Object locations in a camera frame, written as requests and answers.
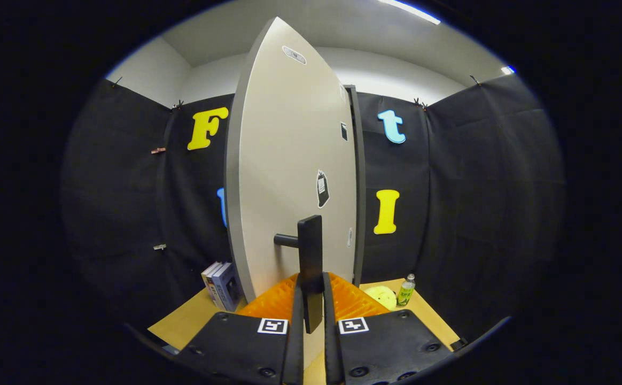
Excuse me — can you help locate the blue book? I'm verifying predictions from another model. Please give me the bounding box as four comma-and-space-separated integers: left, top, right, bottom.
211, 262, 245, 312

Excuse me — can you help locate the long ceiling light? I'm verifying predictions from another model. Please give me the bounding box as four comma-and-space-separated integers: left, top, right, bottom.
378, 0, 441, 25

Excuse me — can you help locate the grey shoe cabinet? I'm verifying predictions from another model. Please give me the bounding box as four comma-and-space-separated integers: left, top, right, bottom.
345, 84, 367, 287

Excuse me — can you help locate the yellow plush toy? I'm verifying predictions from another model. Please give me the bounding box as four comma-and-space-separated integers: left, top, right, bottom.
363, 286, 398, 311

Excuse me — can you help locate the beige shoe cabinet door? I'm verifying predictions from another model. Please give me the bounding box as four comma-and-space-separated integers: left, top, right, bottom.
224, 16, 358, 303

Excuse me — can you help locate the black door handle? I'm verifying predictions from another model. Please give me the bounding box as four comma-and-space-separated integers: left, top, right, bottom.
274, 215, 325, 335

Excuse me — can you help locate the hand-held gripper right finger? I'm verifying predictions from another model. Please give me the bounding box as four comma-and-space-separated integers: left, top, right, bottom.
323, 272, 453, 385

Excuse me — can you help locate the black backdrop cloth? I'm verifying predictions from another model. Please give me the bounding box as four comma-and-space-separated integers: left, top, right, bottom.
60, 72, 567, 343

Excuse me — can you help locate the green label bottle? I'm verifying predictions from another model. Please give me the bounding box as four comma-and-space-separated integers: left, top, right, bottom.
396, 274, 416, 307

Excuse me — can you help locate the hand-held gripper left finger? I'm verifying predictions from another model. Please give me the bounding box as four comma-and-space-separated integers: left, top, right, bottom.
175, 273, 305, 385

